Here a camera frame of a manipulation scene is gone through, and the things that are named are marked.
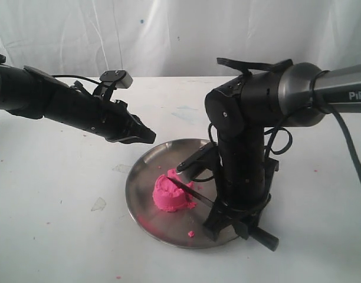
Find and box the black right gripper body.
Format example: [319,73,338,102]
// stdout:
[216,129,278,209]

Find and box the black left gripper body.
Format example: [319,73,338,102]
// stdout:
[88,98,140,144]

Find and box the black knife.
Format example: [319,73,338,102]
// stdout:
[169,178,279,251]

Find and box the pink play dough lump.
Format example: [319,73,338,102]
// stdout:
[152,169,197,212]

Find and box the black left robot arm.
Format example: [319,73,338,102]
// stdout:
[0,54,156,144]

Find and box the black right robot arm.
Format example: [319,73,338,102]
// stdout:
[204,58,361,248]

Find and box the round steel plate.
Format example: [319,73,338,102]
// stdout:
[125,138,252,250]

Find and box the white backdrop sheet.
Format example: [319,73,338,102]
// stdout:
[0,1,361,77]

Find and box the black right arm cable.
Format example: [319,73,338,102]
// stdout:
[206,106,361,204]

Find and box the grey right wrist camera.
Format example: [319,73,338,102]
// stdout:
[176,142,219,183]

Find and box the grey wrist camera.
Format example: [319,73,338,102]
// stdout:
[99,70,133,89]
[176,142,219,183]

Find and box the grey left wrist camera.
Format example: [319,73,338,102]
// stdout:
[99,70,133,89]

